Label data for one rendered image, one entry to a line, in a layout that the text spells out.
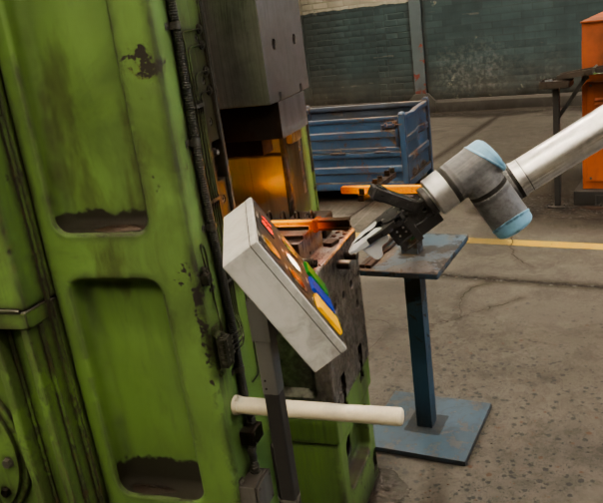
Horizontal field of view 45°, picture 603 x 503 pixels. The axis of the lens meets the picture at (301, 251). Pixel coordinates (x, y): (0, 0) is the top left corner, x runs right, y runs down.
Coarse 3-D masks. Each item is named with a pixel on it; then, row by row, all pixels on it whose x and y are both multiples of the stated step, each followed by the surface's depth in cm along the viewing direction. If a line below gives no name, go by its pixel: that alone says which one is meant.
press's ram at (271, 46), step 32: (224, 0) 175; (256, 0) 172; (288, 0) 191; (224, 32) 177; (256, 32) 175; (288, 32) 191; (224, 64) 180; (256, 64) 178; (288, 64) 191; (224, 96) 183; (256, 96) 180; (288, 96) 191
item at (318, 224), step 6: (276, 222) 210; (282, 222) 209; (288, 222) 208; (294, 222) 208; (300, 222) 207; (306, 222) 206; (312, 222) 204; (318, 222) 204; (324, 222) 204; (330, 222) 203; (336, 222) 203; (342, 222) 202; (348, 222) 202; (312, 228) 205; (318, 228) 206; (324, 228) 205; (330, 228) 204; (336, 228) 203; (342, 228) 203; (348, 228) 202
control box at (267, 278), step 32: (224, 224) 157; (256, 224) 142; (224, 256) 136; (256, 256) 131; (288, 256) 148; (256, 288) 133; (288, 288) 133; (288, 320) 135; (320, 320) 136; (320, 352) 138
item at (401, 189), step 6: (342, 186) 246; (348, 186) 245; (354, 186) 244; (360, 186) 243; (366, 186) 242; (384, 186) 239; (390, 186) 238; (396, 186) 237; (402, 186) 236; (408, 186) 235; (414, 186) 234; (420, 186) 233; (342, 192) 245; (348, 192) 244; (354, 192) 243; (366, 192) 241; (396, 192) 237; (402, 192) 236; (408, 192) 235; (414, 192) 234
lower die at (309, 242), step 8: (288, 232) 205; (296, 232) 204; (304, 232) 203; (312, 232) 208; (320, 232) 214; (288, 240) 202; (296, 240) 201; (304, 240) 202; (312, 240) 208; (320, 240) 214; (296, 248) 197; (304, 248) 202; (312, 248) 208; (304, 256) 202
